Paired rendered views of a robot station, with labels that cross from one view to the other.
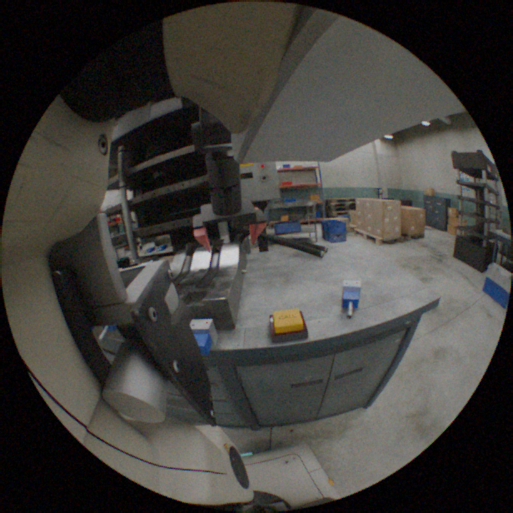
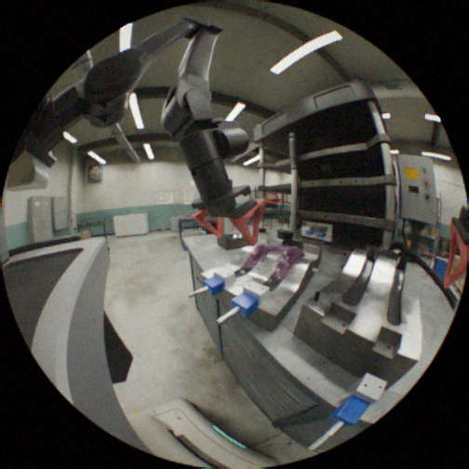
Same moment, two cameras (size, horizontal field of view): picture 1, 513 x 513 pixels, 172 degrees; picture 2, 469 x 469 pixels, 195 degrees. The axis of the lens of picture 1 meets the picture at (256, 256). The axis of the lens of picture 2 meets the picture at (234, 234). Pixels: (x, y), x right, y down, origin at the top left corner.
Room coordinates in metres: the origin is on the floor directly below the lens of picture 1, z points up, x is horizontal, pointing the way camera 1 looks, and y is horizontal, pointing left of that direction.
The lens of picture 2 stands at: (0.17, 0.24, 1.05)
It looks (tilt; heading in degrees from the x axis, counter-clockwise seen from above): 11 degrees down; 58
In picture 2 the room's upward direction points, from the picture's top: straight up
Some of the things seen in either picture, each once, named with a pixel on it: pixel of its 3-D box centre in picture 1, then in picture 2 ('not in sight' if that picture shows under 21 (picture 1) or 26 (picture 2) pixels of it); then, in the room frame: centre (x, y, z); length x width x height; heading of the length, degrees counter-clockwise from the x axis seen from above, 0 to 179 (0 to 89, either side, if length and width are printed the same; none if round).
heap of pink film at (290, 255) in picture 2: not in sight; (279, 251); (0.55, 0.55, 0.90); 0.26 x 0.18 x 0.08; 14
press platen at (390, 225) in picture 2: (170, 230); (328, 221); (1.53, 0.72, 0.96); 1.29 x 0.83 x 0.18; 87
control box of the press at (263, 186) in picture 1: (263, 247); (407, 272); (1.30, -0.06, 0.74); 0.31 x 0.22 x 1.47; 87
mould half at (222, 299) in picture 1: (204, 271); (381, 287); (0.61, 0.19, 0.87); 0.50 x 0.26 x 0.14; 177
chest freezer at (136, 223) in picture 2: not in sight; (131, 224); (-1.09, 7.08, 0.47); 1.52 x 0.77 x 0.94; 173
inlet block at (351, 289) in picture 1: (350, 301); not in sight; (0.35, -0.22, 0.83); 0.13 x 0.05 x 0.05; 150
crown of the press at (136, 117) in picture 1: (159, 146); (327, 142); (1.55, 0.73, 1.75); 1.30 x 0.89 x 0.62; 87
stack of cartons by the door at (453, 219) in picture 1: (457, 222); not in sight; (2.75, -6.32, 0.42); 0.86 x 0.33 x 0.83; 173
